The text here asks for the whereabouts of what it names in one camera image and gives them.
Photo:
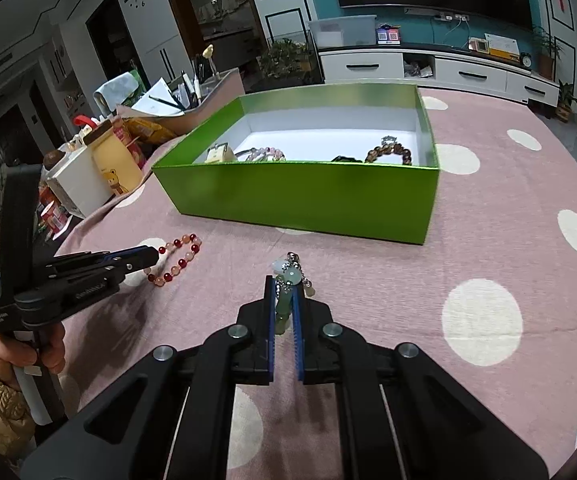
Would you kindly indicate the yellow bear bottle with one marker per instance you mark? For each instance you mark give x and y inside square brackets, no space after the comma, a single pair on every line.
[116,160]

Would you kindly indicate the white storage box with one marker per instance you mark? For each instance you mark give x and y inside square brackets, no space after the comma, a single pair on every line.
[81,185]

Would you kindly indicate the white power strip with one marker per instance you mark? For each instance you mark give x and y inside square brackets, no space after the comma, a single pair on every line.
[436,14]

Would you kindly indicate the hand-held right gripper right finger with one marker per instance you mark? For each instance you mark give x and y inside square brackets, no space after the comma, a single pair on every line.
[297,340]

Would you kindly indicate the white card sign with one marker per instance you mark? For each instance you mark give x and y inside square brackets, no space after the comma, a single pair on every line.
[500,46]

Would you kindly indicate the clear plastic storage box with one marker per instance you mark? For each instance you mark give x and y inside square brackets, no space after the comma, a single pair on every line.
[343,32]

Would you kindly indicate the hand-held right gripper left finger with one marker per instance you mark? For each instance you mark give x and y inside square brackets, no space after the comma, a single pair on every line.
[270,325]

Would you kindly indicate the green cardboard box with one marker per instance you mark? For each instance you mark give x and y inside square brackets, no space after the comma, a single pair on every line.
[308,200]

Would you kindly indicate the tall potted plant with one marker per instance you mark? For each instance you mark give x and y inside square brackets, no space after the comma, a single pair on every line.
[547,55]

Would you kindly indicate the small desk clock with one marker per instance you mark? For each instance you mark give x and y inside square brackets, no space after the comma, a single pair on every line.
[526,61]

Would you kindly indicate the red can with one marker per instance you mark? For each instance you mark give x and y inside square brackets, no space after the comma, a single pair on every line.
[54,212]

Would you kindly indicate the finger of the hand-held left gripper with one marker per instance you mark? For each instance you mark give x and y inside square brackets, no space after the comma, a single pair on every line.
[118,255]
[143,259]

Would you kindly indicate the small screen device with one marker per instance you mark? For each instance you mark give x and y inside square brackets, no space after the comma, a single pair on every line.
[479,45]

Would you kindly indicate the pink polka dot tablecloth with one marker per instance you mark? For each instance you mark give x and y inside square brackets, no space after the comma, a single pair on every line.
[493,240]

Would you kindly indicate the pink desk organizer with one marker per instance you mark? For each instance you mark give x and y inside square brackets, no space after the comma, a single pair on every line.
[218,100]

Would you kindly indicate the white papers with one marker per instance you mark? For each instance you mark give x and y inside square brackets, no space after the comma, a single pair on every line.
[156,95]

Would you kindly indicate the white television cabinet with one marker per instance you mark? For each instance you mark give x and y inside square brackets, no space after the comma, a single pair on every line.
[368,67]

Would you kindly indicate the person's left hand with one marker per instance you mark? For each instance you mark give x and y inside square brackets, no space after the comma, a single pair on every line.
[51,350]

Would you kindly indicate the leafy plants in cage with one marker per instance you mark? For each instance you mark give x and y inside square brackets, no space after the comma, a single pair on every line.
[288,57]

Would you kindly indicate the yellow duck stick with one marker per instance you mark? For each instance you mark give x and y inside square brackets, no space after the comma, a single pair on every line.
[210,57]

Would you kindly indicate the yellow snack packet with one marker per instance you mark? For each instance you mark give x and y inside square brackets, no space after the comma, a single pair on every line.
[151,131]

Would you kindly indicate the small potted plant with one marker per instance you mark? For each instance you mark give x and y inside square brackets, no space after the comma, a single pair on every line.
[568,100]

